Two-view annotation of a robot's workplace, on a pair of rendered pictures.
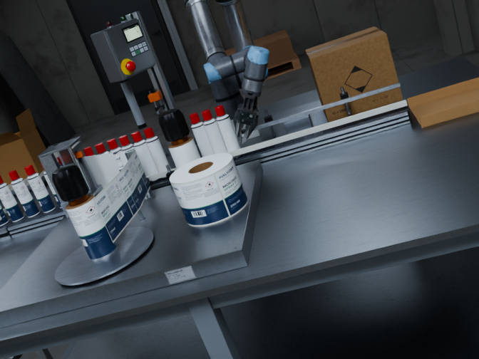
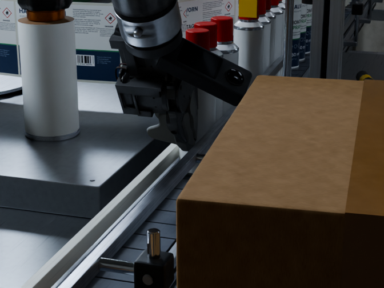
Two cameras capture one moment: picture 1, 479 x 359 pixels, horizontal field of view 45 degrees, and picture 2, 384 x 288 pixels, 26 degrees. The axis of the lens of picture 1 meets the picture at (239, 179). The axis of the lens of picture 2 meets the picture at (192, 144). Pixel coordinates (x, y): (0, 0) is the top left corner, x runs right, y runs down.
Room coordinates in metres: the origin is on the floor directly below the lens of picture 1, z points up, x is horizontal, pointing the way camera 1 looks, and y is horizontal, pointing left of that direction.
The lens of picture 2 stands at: (2.19, -1.14, 1.30)
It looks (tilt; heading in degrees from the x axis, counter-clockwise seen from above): 19 degrees down; 94
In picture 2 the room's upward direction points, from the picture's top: straight up
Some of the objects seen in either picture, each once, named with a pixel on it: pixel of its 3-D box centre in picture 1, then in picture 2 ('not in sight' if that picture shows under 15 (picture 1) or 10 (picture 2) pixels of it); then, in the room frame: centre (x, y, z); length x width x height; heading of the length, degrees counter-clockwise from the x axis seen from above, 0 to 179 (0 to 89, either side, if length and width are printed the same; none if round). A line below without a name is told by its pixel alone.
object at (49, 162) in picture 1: (74, 177); not in sight; (2.16, 0.59, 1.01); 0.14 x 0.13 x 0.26; 77
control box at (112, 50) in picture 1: (124, 50); not in sight; (2.26, 0.24, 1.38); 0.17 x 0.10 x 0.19; 132
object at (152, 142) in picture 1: (157, 152); (248, 58); (2.18, 0.26, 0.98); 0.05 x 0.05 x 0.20
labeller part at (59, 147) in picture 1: (59, 146); not in sight; (2.15, 0.59, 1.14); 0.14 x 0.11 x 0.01; 77
